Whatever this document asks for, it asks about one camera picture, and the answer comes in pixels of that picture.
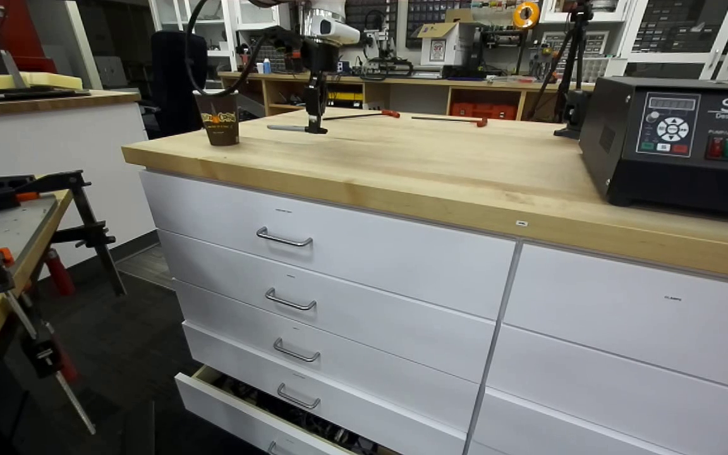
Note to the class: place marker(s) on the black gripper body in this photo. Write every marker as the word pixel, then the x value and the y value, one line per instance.
pixel 317 95

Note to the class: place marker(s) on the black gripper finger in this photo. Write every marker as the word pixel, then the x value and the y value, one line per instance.
pixel 312 124
pixel 321 121

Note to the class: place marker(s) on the black marker pen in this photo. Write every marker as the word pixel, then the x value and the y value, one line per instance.
pixel 277 126

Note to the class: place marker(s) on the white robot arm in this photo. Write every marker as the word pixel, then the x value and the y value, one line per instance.
pixel 324 31

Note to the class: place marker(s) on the brown paper coffee cup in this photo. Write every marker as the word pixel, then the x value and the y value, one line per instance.
pixel 218 114

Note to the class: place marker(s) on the wooden shelf workbench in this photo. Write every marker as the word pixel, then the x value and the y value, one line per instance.
pixel 517 98

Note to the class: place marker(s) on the black office chair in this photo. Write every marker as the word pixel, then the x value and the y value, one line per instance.
pixel 178 68

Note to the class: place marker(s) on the white drawer cabinet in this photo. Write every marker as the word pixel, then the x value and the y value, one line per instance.
pixel 443 341

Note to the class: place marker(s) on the red black bar clamp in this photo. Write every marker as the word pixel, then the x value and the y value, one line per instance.
pixel 42 347

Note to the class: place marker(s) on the black control box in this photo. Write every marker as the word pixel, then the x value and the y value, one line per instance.
pixel 659 143

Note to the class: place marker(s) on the black camera tripod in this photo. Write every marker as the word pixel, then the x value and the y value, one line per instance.
pixel 571 67

